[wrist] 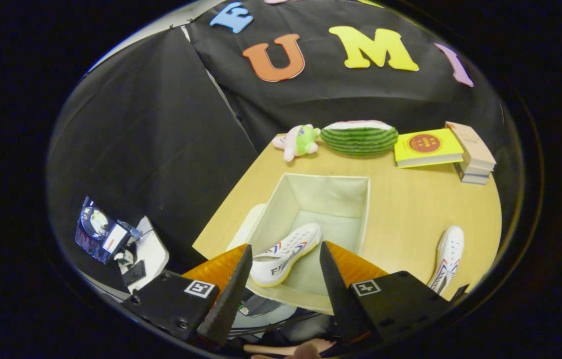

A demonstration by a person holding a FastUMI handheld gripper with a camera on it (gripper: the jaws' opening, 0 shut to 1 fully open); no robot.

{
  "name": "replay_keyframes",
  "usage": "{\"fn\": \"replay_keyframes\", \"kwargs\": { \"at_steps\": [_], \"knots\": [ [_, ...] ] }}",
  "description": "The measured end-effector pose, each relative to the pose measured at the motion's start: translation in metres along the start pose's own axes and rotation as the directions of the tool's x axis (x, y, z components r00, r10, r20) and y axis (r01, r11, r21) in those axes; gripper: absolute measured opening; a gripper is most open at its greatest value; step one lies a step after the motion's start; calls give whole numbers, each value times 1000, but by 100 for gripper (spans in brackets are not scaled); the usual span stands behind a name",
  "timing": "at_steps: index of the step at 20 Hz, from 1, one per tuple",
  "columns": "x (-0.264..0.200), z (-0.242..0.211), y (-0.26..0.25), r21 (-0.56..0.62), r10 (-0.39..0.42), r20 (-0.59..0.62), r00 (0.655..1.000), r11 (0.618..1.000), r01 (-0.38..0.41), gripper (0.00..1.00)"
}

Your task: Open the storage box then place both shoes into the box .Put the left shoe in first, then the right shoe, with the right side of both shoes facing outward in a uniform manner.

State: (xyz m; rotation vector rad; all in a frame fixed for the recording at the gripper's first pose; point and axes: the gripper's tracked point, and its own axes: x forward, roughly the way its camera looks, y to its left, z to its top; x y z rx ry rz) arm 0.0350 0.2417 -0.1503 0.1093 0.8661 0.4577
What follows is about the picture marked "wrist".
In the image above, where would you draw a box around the dark grey chair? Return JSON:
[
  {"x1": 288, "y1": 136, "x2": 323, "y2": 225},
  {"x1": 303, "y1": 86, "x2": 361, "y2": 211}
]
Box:
[{"x1": 449, "y1": 283, "x2": 471, "y2": 303}]

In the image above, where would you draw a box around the watermelon slice plush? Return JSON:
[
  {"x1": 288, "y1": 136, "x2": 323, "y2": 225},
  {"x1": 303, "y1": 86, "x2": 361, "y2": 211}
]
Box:
[{"x1": 320, "y1": 120, "x2": 400, "y2": 157}]

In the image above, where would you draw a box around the yellow book with red circle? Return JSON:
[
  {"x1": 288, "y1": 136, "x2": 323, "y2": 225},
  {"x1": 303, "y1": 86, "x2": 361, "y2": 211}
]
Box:
[{"x1": 393, "y1": 128, "x2": 465, "y2": 169}]

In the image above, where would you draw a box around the grey cover book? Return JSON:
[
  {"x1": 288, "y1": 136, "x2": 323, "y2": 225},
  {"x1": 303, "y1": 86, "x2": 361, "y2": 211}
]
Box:
[
  {"x1": 455, "y1": 162, "x2": 494, "y2": 178},
  {"x1": 458, "y1": 170, "x2": 491, "y2": 185}
]

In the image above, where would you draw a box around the pink and green plush toy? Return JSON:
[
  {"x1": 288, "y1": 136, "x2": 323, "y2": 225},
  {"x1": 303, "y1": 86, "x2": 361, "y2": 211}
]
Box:
[{"x1": 272, "y1": 124, "x2": 321, "y2": 163}]

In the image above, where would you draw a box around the beige cover book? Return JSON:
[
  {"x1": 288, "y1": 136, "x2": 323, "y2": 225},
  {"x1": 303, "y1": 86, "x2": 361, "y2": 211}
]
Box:
[{"x1": 444, "y1": 121, "x2": 497, "y2": 172}]

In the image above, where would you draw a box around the dark display screen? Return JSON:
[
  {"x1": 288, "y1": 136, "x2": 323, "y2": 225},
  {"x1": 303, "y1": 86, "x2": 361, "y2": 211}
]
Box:
[{"x1": 74, "y1": 196, "x2": 132, "y2": 265}]

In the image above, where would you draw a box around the cream fabric storage box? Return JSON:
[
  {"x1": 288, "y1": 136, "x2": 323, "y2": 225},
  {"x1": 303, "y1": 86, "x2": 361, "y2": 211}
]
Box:
[{"x1": 226, "y1": 173, "x2": 371, "y2": 316}]

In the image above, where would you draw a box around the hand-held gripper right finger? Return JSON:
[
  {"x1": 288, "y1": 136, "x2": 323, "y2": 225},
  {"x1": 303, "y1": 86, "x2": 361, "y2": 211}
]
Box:
[{"x1": 319, "y1": 241, "x2": 456, "y2": 345}]

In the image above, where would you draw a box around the dark box with label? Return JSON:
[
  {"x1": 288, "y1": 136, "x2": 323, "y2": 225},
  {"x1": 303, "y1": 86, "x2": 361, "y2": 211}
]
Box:
[{"x1": 238, "y1": 293, "x2": 284, "y2": 318}]

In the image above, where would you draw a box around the white shoe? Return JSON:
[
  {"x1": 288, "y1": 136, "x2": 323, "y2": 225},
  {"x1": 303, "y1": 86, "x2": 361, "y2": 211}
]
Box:
[
  {"x1": 250, "y1": 222, "x2": 322, "y2": 288},
  {"x1": 427, "y1": 225, "x2": 465, "y2": 296}
]

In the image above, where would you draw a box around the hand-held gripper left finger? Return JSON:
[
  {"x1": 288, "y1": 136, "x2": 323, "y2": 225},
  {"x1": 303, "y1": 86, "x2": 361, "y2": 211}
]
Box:
[{"x1": 121, "y1": 243, "x2": 254, "y2": 349}]

